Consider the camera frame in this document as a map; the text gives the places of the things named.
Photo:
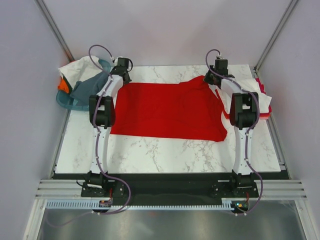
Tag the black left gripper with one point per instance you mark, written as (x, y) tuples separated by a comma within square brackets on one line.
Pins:
[(129, 80)]

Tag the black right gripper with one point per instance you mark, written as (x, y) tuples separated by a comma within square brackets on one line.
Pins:
[(206, 78)]

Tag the red t shirt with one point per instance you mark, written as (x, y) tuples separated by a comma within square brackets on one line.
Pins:
[(264, 104), (186, 110)]

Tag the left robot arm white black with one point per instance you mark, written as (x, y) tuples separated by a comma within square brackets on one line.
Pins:
[(102, 113)]

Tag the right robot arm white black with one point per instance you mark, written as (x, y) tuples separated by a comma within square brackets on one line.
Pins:
[(244, 112)]

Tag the folded white t shirt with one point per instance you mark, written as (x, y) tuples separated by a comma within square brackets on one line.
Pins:
[(252, 85)]

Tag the grey blue t shirt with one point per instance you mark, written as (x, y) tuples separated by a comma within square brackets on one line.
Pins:
[(84, 89)]

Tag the folded pink t shirt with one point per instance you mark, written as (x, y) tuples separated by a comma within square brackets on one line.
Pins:
[(261, 87)]

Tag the crumpled white t shirt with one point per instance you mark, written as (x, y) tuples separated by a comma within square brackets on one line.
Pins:
[(79, 70)]

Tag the orange t shirt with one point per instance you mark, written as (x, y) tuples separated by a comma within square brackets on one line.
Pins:
[(64, 86)]

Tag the teal plastic basket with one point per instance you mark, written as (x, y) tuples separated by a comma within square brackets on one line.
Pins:
[(66, 101)]

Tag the folded red t shirt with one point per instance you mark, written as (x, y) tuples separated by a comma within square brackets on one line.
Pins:
[(264, 104)]

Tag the right aluminium frame post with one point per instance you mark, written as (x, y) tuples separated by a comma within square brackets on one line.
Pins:
[(276, 34)]

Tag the aluminium frame post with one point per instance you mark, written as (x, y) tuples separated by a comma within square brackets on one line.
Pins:
[(55, 29), (276, 34)]

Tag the left aluminium frame post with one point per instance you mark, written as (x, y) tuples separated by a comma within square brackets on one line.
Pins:
[(55, 29)]

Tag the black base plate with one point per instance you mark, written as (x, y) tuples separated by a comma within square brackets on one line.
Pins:
[(165, 188)]

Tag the white slotted cable duct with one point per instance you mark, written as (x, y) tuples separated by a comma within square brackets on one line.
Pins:
[(95, 204)]

